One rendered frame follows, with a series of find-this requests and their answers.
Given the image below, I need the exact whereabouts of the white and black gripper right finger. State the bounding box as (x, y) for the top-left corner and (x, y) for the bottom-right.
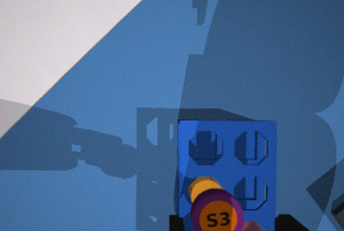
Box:
(274, 214), (309, 231)

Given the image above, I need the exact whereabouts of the blue tube rack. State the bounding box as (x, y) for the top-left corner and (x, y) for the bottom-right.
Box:
(176, 119), (277, 231)

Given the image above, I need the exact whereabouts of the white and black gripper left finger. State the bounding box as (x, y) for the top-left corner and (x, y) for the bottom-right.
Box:
(170, 215), (184, 231)

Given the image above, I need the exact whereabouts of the blue bench mat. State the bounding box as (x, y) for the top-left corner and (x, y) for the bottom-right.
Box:
(0, 0), (344, 231)

